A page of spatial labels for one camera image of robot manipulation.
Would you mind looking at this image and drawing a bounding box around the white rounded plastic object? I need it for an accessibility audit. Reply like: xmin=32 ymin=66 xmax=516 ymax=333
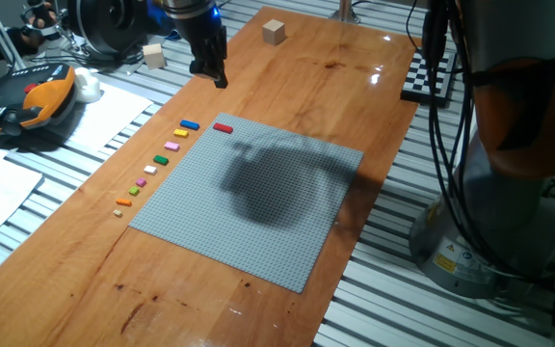
xmin=73 ymin=67 xmax=102 ymax=104

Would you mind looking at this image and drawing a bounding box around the orange black teach pendant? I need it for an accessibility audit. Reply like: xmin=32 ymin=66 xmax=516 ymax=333
xmin=0 ymin=62 xmax=77 ymax=137

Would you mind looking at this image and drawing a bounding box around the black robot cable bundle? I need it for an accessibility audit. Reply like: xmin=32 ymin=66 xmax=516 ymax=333
xmin=405 ymin=0 xmax=555 ymax=290

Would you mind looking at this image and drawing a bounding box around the metal frame post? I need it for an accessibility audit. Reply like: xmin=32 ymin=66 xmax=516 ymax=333
xmin=329 ymin=0 xmax=361 ymax=24

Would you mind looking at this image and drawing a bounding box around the plain wooden cube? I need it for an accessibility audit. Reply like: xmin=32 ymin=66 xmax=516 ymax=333
xmin=142 ymin=42 xmax=168 ymax=70
xmin=262 ymin=18 xmax=287 ymax=47

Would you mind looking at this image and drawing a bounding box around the black white checkerboard plate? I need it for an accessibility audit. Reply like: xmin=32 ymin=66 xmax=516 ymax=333
xmin=400 ymin=47 xmax=457 ymax=108

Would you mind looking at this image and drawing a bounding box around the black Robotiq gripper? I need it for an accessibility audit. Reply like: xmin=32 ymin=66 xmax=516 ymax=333
xmin=173 ymin=7 xmax=229 ymax=90

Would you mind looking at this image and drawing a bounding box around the grey Lego baseplate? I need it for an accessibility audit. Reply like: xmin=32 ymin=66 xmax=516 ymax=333
xmin=128 ymin=112 xmax=365 ymax=295

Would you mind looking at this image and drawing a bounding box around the black table cable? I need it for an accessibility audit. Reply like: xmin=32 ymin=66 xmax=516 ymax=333
xmin=29 ymin=45 xmax=146 ymax=68

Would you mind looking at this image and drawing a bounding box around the black round spool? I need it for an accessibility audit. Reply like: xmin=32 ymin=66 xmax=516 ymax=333
xmin=67 ymin=0 xmax=151 ymax=57

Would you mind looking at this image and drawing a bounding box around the person hand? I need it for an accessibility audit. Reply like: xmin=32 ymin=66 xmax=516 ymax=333
xmin=20 ymin=0 xmax=60 ymax=48

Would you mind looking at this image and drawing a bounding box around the large wooden board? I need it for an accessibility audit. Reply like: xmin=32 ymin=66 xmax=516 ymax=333
xmin=0 ymin=5 xmax=421 ymax=347

